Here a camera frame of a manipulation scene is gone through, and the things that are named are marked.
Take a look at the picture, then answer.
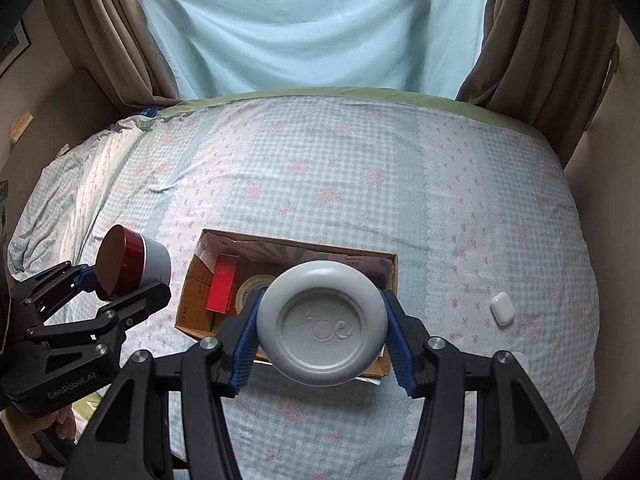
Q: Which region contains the light blue hanging sheet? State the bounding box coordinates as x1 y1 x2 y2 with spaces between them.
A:
139 0 486 99

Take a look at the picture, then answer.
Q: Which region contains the right brown curtain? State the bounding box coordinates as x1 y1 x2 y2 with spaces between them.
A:
457 0 620 164

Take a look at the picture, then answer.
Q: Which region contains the small tissue pack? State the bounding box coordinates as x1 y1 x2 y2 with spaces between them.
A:
9 112 34 145

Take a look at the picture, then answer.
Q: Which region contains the framed wall picture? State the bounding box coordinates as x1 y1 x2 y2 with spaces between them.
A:
0 18 32 76

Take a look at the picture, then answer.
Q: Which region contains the white earbuds case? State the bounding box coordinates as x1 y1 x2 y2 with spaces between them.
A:
489 292 516 327

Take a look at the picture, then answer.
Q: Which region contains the open cardboard box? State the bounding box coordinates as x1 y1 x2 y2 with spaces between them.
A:
175 230 398 386

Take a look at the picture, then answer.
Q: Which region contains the red small carton box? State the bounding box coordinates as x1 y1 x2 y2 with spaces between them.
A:
205 254 242 315

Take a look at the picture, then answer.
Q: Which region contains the beige headboard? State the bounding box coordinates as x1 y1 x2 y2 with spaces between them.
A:
0 68 120 201

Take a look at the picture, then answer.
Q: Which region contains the left brown curtain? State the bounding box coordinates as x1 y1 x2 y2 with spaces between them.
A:
72 0 179 107

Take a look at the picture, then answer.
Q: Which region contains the brown curtain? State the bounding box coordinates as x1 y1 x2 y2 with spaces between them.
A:
457 0 620 164
72 0 179 107

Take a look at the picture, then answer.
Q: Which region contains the white lid jar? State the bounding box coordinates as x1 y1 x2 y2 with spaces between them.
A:
511 351 529 373

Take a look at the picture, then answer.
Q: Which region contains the red lid small jar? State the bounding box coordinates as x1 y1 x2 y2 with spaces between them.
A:
94 224 171 301

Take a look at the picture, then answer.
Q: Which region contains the small grey cream jar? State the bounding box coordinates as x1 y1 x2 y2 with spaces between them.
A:
256 260 387 387

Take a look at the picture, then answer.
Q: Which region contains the person's left hand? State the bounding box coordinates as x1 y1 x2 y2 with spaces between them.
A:
1 405 76 446

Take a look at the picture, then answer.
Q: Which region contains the yellow tape roll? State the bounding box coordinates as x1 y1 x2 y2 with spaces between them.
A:
235 274 276 313

